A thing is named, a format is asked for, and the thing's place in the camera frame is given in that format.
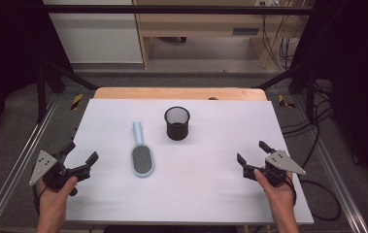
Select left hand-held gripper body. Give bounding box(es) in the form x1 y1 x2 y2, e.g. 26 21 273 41
28 150 92 190

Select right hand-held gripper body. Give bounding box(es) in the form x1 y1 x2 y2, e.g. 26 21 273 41
243 150 307 187

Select light blue hairbrush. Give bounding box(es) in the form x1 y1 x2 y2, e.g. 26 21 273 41
130 120 155 179

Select black mesh cup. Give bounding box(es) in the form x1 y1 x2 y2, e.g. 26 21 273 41
163 106 191 142

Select person's left hand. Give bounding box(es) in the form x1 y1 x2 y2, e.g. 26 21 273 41
37 176 80 215

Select person's right hand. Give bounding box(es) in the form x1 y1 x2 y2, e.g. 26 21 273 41
252 168 297 213

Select black metal stand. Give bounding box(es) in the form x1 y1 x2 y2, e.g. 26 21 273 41
36 61 100 124
251 61 318 124

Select wooden table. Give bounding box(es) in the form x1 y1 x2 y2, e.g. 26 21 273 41
93 86 268 102

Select white cabinet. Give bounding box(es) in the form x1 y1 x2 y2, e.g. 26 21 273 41
42 0 145 64

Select black curtain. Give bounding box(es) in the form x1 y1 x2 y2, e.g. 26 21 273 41
288 0 368 190
0 0 75 153

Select wooden desk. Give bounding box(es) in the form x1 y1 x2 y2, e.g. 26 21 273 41
132 0 306 70

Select white power strip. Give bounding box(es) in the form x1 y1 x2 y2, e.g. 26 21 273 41
254 0 283 8

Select aluminium rail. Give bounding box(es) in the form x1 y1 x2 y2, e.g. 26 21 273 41
312 137 368 233
0 94 61 233

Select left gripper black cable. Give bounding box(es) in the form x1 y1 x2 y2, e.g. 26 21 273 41
33 184 50 216

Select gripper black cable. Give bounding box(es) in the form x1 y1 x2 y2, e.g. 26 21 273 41
33 184 50 216
287 176 342 222

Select black floor cables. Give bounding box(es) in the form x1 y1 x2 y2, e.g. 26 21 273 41
281 79 336 170

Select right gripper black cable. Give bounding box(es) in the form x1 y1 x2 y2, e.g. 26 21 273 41
287 176 342 222

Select hanging cable bundle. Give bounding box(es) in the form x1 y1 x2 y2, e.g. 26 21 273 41
260 14 300 71

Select black horizontal frame bar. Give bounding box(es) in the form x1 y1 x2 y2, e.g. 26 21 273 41
40 4 317 16

